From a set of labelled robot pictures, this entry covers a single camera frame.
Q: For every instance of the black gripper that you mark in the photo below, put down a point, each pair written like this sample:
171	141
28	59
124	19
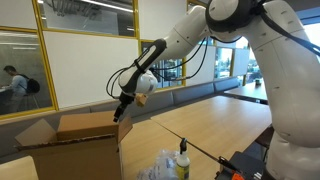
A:
125	100

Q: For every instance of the brown cardboard box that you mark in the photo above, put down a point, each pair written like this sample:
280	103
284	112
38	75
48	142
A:
83	147

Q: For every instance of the clear plastic bag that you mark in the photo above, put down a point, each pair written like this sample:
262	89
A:
164	167

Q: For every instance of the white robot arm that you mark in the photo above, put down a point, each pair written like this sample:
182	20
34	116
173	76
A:
287	62

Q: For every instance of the white yellow spray bottle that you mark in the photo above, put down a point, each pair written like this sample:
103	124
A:
183	161

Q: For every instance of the person with backpack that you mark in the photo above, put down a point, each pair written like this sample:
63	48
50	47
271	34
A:
21	86

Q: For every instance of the grey bench sofa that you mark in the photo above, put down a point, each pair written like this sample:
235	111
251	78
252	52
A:
157	103

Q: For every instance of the orange black tool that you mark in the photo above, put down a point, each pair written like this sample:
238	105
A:
236	173

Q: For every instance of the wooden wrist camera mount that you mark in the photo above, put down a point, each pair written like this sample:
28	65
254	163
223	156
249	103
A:
141	99

